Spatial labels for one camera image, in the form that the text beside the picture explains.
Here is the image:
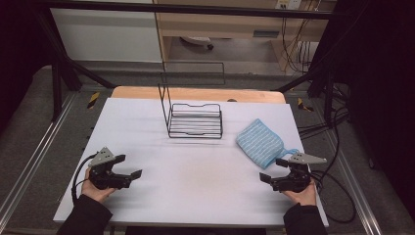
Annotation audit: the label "black curtain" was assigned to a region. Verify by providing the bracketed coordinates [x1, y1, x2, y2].
[334, 0, 415, 223]
[0, 0, 53, 131]

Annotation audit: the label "light wooden table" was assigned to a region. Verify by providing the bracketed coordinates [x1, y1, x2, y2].
[111, 85, 287, 105]

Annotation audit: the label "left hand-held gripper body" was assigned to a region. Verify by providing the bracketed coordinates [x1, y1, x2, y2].
[87, 146, 132, 191]

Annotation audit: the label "aluminium floor rail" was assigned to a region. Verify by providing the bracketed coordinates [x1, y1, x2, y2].
[0, 93, 78, 223]
[325, 128, 384, 235]

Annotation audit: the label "person's right hand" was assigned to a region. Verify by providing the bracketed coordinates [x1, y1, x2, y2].
[281, 178, 318, 208]

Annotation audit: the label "white wall power outlet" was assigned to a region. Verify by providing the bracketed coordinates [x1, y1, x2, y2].
[275, 0, 302, 10]

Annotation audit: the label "black wire rack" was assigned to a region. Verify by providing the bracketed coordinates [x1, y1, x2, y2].
[158, 61, 226, 139]

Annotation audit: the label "light wooden desk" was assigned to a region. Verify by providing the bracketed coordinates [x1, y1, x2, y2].
[153, 0, 331, 72]

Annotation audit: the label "black metal frame crossbar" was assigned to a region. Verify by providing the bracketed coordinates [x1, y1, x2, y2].
[32, 0, 339, 21]

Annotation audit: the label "hanging black cables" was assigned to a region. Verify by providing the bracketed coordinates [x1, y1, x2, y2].
[280, 18, 316, 73]

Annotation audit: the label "blue striped cloth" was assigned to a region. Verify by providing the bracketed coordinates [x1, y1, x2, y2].
[236, 118, 300, 170]

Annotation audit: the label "yellow black tape marker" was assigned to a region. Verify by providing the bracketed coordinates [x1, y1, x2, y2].
[86, 91, 101, 110]
[297, 97, 315, 113]

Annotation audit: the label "black floor cables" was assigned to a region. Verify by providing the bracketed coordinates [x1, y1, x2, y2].
[298, 104, 351, 139]

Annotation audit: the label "white cabinet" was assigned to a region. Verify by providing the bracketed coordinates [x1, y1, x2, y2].
[50, 8, 163, 64]

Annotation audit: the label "white chair base leg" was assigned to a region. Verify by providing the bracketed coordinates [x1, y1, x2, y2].
[179, 35, 215, 51]

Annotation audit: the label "hand-held gripper black cable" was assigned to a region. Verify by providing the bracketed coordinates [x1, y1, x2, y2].
[70, 152, 99, 204]
[308, 169, 357, 225]

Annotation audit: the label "right hand-held gripper black cable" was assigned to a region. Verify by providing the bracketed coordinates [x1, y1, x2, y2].
[308, 169, 357, 225]

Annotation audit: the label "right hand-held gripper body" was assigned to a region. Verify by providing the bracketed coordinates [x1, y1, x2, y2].
[270, 152, 328, 194]

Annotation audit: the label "person's left hand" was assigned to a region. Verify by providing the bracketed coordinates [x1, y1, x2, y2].
[80, 166, 116, 204]

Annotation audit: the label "left hand-held gripper black cable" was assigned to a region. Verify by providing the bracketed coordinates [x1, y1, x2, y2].
[70, 152, 99, 204]

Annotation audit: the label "black metal frame stand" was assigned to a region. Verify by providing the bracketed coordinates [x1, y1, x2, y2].
[275, 19, 339, 128]
[32, 6, 116, 121]

